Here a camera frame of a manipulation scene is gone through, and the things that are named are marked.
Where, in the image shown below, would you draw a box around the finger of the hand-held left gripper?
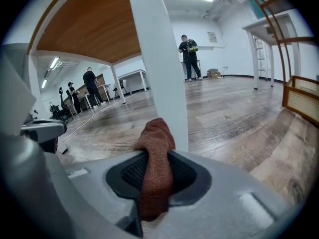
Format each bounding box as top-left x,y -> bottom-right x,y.
20,119 -> 68,144

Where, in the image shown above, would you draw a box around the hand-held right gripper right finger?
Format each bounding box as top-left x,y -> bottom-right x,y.
141,149 -> 303,239

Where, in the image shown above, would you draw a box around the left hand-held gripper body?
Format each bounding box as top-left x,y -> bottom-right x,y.
0,43 -> 38,136

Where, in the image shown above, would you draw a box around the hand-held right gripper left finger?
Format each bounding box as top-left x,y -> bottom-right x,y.
64,150 -> 148,226

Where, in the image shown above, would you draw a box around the brown cloth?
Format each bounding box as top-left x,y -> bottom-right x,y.
133,118 -> 176,223

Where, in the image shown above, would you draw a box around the wooden table with white legs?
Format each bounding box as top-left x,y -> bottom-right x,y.
26,0 -> 189,154

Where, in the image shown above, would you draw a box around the black swivel chair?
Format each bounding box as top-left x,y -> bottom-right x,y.
58,87 -> 75,123

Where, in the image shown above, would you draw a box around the white desk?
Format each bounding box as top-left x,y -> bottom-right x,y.
117,68 -> 148,94

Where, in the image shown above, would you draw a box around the gold-framed rattan shelf cart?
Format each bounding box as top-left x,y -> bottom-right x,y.
240,0 -> 319,129

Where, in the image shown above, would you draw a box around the cardboard boxes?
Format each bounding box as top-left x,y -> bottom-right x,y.
206,68 -> 222,79

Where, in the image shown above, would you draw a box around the green and black backpack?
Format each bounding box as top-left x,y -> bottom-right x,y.
186,39 -> 199,53

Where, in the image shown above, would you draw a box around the white side table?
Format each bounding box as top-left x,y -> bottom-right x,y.
241,13 -> 302,89

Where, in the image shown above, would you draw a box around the long white floor cable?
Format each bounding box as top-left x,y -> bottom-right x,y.
62,93 -> 135,143

